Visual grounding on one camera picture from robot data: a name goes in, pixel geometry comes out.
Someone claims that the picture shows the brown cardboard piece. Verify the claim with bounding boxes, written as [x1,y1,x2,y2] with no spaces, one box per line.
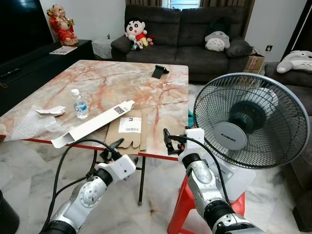
[106,109,148,152]

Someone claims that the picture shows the black metal table leg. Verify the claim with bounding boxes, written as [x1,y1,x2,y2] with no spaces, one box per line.
[138,156,147,205]

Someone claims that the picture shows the long white cardboard box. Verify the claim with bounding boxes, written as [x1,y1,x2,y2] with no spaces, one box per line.
[51,100,136,149]

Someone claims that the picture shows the small clear water bottle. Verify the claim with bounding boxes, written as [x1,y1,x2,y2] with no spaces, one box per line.
[71,89,90,119]

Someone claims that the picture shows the red plastic stool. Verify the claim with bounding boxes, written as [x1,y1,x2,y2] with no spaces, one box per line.
[167,173,246,234]

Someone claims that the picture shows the black phone stand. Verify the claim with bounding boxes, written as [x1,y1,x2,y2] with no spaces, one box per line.
[152,65,170,79]

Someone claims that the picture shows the crumpled white paper packaging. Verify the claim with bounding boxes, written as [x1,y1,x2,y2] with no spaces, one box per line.
[35,105,66,117]

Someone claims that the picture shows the grey white table fan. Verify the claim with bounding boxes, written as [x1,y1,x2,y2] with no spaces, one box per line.
[194,73,311,200]

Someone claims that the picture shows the clear bubble wrap sheet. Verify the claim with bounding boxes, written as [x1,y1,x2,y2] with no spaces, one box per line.
[2,108,49,142]

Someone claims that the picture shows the white lace covered stand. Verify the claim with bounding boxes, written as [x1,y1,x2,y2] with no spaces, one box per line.
[92,38,114,59]

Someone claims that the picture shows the dark grey fabric sofa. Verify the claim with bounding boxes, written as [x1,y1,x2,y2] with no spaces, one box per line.
[111,5,254,74]

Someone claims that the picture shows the low black TV cabinet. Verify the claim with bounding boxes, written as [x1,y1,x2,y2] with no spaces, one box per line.
[0,40,95,115]

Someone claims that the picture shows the small grey Totoro plush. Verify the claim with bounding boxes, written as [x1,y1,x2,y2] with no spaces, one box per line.
[205,17,234,52]

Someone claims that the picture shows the printed sale magazine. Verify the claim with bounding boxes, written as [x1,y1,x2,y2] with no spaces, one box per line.
[50,46,78,55]

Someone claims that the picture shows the cartoon boy plush doll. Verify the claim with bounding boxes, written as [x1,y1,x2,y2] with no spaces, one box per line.
[125,19,154,50]

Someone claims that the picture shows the brown cardboard carton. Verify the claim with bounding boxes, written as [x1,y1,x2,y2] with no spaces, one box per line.
[244,47,265,75]

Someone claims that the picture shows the dark grey sofa cushion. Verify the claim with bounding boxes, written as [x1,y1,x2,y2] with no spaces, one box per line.
[225,38,253,58]

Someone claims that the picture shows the black remote control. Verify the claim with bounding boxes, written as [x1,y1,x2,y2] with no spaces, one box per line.
[0,67,21,78]

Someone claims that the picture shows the red laughing Buddha statue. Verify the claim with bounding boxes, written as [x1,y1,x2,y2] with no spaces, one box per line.
[47,4,78,46]

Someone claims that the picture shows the dark grey fabric armchair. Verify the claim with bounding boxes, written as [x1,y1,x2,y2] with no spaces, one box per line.
[266,61,312,232]

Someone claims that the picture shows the bright window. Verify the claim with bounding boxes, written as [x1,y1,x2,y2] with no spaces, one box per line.
[163,0,200,10]

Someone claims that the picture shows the large pale Totoro plush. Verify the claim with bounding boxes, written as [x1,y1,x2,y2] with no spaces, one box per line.
[276,50,312,74]

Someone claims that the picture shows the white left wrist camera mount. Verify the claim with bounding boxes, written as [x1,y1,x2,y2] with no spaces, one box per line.
[95,155,137,182]

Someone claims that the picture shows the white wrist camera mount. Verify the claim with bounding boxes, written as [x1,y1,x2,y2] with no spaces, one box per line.
[177,128,205,166]
[95,155,137,182]

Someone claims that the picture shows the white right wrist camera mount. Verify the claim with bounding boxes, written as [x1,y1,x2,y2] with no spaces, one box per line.
[177,128,205,166]

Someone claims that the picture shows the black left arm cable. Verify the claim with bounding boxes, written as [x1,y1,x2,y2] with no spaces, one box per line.
[41,138,117,232]

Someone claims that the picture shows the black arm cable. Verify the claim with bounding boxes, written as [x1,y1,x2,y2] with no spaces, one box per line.
[171,135,230,205]
[41,138,117,232]

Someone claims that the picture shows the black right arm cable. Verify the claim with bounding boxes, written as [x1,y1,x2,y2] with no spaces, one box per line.
[171,135,230,205]

